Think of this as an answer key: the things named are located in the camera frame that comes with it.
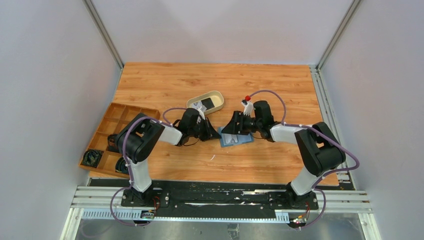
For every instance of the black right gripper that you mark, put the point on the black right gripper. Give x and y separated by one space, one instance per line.
238 122

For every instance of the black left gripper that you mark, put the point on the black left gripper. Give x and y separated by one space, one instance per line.
204 127

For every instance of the white printed credit card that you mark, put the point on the white printed credit card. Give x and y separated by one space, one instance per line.
229 139

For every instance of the blue leather card holder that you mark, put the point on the blue leather card holder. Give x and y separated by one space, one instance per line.
243 139

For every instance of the cream oval plastic tray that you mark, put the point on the cream oval plastic tray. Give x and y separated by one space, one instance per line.
215 95

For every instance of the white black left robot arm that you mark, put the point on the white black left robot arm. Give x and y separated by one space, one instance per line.
137 140

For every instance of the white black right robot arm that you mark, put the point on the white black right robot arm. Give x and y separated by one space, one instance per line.
317 145

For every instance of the black VIP card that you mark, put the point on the black VIP card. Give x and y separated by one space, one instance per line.
208 102

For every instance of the white VIP card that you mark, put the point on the white VIP card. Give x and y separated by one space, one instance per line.
199 106

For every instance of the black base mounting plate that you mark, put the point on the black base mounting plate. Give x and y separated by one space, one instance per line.
210 200

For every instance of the wooden compartment organizer tray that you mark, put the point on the wooden compartment organizer tray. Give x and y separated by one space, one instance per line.
101 155

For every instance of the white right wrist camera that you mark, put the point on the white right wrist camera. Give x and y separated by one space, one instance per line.
248 106

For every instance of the aluminium corner post right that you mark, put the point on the aluminium corner post right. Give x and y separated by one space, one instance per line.
320 72

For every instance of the aluminium corner post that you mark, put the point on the aluminium corner post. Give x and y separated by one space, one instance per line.
97 20
320 72

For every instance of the aluminium frame rail front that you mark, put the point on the aluminium frame rail front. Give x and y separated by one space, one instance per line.
100 203

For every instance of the aluminium corner post left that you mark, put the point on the aluminium corner post left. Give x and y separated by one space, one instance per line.
97 20

